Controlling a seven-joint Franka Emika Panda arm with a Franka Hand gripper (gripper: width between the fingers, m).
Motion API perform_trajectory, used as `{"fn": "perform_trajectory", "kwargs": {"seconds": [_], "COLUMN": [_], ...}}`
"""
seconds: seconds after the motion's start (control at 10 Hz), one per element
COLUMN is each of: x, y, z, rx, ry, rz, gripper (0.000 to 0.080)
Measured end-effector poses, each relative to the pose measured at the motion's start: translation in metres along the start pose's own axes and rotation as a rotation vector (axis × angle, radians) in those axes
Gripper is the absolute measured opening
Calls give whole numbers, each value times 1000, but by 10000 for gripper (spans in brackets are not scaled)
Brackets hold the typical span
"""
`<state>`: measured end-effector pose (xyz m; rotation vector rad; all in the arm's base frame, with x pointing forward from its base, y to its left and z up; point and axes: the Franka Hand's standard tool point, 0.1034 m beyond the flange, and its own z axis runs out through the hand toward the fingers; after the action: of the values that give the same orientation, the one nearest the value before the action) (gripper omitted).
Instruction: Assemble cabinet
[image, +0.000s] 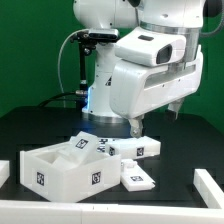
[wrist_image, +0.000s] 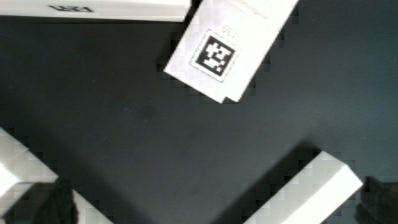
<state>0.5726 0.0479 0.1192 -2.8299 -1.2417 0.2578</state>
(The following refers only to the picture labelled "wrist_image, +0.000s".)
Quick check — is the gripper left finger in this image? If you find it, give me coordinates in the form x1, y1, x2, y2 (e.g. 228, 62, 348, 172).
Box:
5, 181, 77, 224

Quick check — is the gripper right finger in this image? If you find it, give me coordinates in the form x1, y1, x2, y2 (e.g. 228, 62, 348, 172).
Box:
355, 176, 398, 224

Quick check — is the white left border rail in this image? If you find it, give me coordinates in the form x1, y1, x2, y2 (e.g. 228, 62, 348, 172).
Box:
0, 128, 113, 224

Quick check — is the white cabinet top block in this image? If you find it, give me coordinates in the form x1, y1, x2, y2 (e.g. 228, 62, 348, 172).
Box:
0, 0, 191, 22

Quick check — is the white border rail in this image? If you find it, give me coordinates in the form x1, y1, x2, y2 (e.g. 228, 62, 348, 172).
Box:
243, 151, 362, 224
0, 128, 113, 224

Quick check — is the white right border rail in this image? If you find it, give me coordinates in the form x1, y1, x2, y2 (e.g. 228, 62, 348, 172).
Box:
243, 151, 362, 224

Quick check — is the white paper with markers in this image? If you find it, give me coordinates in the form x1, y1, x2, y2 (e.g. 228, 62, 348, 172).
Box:
163, 0, 298, 103

